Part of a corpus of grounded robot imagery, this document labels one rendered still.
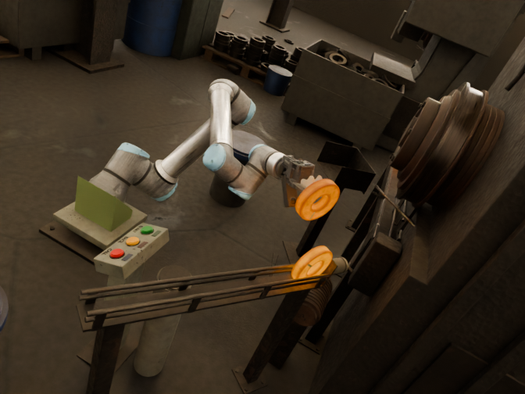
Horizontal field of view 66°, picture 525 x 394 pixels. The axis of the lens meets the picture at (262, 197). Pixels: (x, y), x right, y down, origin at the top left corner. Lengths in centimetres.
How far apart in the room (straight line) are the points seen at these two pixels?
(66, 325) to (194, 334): 53
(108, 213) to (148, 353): 73
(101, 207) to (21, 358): 71
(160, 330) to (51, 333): 51
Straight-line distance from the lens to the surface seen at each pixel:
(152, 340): 160
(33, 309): 196
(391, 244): 152
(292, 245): 258
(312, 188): 125
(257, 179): 148
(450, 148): 140
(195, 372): 184
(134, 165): 207
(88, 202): 212
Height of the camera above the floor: 155
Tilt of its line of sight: 32 degrees down
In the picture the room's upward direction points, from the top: 23 degrees clockwise
